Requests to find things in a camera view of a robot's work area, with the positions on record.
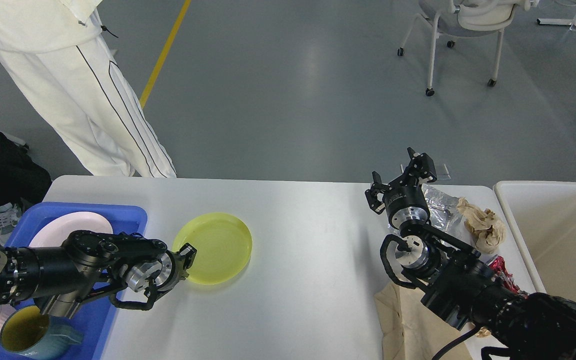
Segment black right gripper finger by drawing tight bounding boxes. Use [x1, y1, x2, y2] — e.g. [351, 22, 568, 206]
[365, 171, 392, 215]
[400, 147, 438, 186]

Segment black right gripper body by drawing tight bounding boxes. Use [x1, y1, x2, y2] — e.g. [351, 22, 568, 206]
[382, 183, 431, 231]

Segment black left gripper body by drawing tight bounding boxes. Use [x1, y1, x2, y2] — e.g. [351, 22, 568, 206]
[126, 250, 185, 294]

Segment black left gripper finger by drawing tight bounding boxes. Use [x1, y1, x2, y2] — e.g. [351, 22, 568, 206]
[174, 243, 198, 271]

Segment yellow plastic plate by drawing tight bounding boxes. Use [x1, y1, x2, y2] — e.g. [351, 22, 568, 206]
[172, 212, 253, 285]

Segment teal green mug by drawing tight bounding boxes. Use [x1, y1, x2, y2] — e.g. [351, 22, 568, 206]
[0, 305, 84, 360]

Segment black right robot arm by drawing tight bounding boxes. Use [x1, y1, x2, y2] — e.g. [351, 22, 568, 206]
[365, 147, 576, 360]

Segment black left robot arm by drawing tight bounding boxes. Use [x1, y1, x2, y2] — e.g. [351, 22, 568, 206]
[0, 230, 198, 319]

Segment crumpled aluminium foil tray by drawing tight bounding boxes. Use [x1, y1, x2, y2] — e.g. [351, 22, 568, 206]
[388, 184, 464, 237]

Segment blue plastic tray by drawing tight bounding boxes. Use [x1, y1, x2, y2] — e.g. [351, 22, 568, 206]
[6, 202, 147, 360]

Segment crumpled brown paper ball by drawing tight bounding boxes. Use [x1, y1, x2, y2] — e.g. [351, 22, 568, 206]
[457, 197, 508, 255]

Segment crushed red soda can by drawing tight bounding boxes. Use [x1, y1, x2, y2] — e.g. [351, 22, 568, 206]
[487, 255, 526, 296]

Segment white pink plate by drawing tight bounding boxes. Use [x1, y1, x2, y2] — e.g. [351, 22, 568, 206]
[28, 211, 114, 248]

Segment flat brown paper bag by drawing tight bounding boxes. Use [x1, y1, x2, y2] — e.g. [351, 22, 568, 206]
[374, 283, 461, 360]

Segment white grey office chair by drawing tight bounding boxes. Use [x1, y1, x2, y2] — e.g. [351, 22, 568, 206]
[397, 0, 539, 97]

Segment white plastic bin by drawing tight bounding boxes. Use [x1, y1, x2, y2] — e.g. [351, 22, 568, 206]
[493, 181, 576, 302]

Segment person in black trousers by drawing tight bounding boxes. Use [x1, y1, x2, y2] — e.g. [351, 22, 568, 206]
[0, 132, 52, 244]

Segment person in white tracksuit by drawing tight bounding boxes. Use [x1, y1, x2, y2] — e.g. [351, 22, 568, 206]
[0, 0, 178, 178]

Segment white table base frame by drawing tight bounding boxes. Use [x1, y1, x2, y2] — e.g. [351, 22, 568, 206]
[536, 0, 576, 29]

